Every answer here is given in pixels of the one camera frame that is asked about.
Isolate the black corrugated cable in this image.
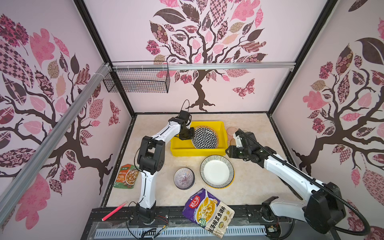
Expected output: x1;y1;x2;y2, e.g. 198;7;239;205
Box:
238;128;371;236

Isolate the aluminium rail left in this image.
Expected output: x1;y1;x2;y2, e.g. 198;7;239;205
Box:
1;63;111;224

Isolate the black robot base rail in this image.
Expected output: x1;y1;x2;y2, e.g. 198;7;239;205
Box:
80;203;340;240

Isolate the white striped rim plate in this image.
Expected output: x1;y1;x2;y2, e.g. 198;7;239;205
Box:
200;155;235;188

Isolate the aluminium rail back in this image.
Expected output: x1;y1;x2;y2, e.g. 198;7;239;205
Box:
113;62;296;71

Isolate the pink marker pen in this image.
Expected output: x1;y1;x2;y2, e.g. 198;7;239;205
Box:
102;204;126;222

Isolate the white vent grille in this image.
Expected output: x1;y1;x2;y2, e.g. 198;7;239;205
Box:
93;226;267;240

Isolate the aluminium rail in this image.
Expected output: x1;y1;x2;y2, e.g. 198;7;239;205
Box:
1;63;111;224
113;62;296;71

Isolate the black white geometric plate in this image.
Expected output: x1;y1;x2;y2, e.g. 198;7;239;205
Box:
192;126;219;149

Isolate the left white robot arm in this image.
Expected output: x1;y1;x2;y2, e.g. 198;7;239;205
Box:
136;110;195;224

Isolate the purple seasoning packet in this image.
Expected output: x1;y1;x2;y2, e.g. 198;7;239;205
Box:
182;188;235;239

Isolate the green food packet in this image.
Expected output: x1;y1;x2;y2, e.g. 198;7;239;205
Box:
113;164;140;189

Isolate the black wire basket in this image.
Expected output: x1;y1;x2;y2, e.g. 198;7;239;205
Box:
103;60;171;94

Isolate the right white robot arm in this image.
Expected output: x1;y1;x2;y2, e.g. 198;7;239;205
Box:
226;130;346;234

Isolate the purple patterned bowl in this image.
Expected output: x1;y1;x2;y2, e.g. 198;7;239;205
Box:
174;168;195;190

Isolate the pink translucent cup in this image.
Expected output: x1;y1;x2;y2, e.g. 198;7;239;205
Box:
227;127;238;141

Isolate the yellow dotted plate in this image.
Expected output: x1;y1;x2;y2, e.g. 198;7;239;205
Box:
210;177;235;189

